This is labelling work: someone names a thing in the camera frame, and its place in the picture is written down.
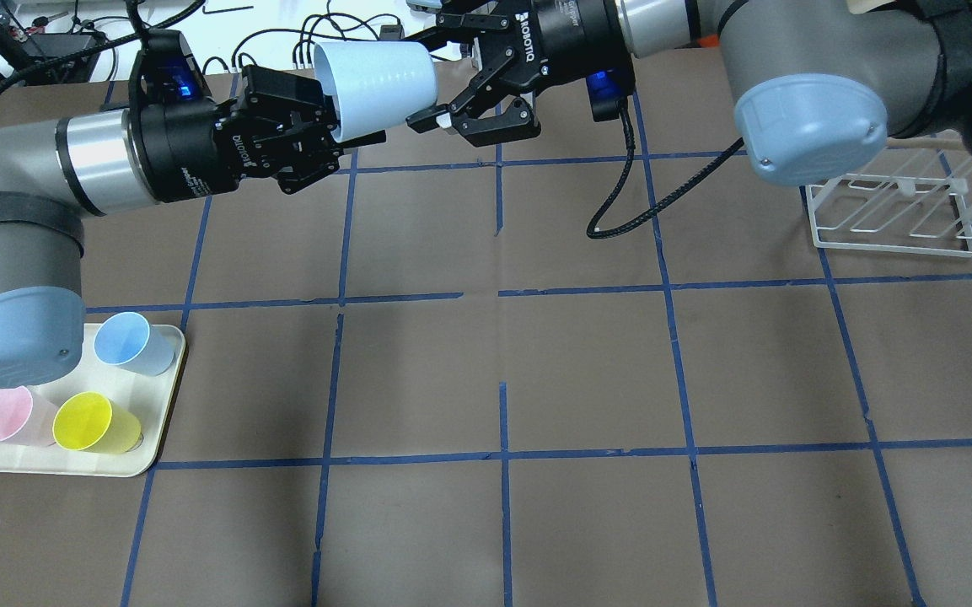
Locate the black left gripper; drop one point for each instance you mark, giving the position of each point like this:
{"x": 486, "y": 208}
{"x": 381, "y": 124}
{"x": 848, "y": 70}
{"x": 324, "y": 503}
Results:
{"x": 175, "y": 150}

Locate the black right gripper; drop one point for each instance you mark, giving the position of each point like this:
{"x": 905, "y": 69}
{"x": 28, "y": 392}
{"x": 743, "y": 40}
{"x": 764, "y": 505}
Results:
{"x": 574, "y": 35}

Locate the light blue plastic cup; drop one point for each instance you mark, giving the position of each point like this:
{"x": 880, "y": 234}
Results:
{"x": 374, "y": 84}

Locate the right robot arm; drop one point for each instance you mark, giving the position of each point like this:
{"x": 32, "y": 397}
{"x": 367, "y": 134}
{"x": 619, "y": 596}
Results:
{"x": 818, "y": 86}

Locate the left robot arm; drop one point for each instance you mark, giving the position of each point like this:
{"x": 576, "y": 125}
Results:
{"x": 53, "y": 176}

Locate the yellow plastic cup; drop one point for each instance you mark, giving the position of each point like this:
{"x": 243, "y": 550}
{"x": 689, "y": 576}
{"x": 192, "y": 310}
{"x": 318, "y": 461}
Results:
{"x": 92, "y": 423}

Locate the pink plastic cup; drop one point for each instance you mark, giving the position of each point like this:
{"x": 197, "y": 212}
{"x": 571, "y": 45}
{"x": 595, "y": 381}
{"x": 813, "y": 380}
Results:
{"x": 26, "y": 418}

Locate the black power adapter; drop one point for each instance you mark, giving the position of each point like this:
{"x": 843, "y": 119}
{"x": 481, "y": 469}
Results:
{"x": 390, "y": 32}

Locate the cream plastic tray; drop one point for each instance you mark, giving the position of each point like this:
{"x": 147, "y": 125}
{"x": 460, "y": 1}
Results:
{"x": 149, "y": 398}

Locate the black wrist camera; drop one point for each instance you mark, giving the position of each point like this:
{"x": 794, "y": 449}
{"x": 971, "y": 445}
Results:
{"x": 167, "y": 70}

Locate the white wire dish rack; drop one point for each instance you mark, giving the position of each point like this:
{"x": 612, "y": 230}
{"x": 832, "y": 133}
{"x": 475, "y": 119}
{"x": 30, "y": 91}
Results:
{"x": 914, "y": 198}

